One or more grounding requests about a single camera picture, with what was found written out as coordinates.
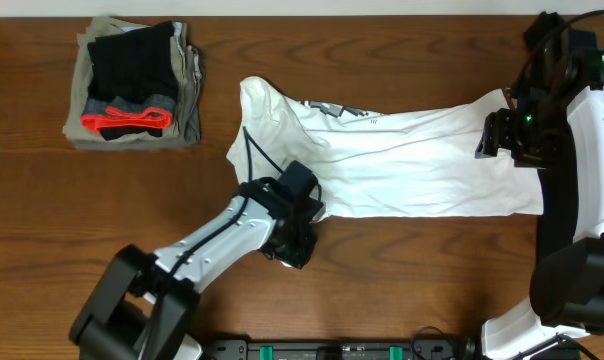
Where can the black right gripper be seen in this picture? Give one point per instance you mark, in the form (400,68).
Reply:
(497,133)

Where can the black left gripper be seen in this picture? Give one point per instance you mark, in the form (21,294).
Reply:
(300,255)

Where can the white t-shirt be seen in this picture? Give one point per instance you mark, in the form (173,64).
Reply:
(412,164)

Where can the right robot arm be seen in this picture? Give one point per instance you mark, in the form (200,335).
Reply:
(566,293)

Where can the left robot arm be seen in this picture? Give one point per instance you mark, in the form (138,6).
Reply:
(143,304)

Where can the black t-shirt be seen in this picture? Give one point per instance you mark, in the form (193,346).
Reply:
(556,32)

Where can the folded khaki garment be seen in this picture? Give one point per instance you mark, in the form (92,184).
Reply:
(189,71)

